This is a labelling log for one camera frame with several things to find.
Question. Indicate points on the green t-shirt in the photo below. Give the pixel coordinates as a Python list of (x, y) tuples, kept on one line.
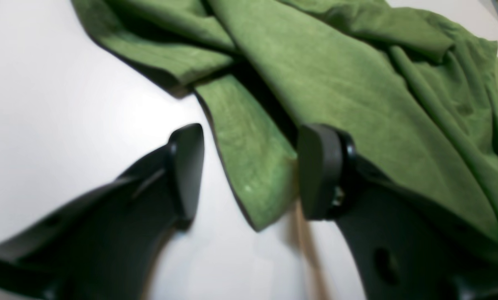
[(417, 91)]

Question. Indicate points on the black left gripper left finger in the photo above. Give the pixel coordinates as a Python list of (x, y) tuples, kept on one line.
[(101, 245)]

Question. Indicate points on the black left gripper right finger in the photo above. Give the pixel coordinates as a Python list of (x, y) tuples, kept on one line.
[(405, 246)]

